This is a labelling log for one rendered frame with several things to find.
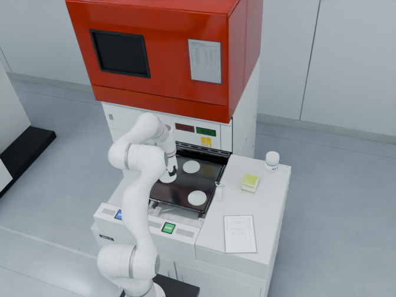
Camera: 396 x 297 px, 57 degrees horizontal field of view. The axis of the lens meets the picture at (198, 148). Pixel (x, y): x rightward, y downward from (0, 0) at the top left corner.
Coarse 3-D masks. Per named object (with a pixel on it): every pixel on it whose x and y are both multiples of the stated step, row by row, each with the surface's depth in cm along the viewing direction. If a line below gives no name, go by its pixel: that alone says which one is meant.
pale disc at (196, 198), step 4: (192, 192) 200; (196, 192) 199; (200, 192) 199; (192, 196) 198; (196, 196) 197; (200, 196) 197; (204, 196) 197; (192, 200) 196; (196, 200) 195; (200, 200) 195; (204, 200) 195; (196, 204) 193
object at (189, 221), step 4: (148, 208) 196; (148, 212) 194; (164, 212) 193; (160, 216) 192; (164, 216) 192; (168, 216) 191; (172, 216) 191; (176, 216) 191; (180, 216) 191; (172, 220) 189; (176, 220) 189; (180, 220) 189; (184, 220) 189; (188, 220) 189; (192, 220) 189; (196, 220) 188; (188, 224) 187; (192, 224) 187
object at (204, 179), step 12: (180, 156) 220; (180, 168) 213; (204, 168) 212; (216, 168) 212; (180, 180) 206; (192, 180) 206; (204, 180) 205; (156, 192) 201; (168, 192) 201; (180, 192) 200; (204, 192) 199; (180, 204) 194; (192, 204) 194; (204, 204) 193
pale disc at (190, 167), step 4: (184, 164) 215; (188, 164) 215; (192, 164) 215; (196, 164) 215; (184, 168) 213; (188, 168) 213; (192, 168) 213; (196, 168) 213; (188, 172) 211; (192, 172) 210
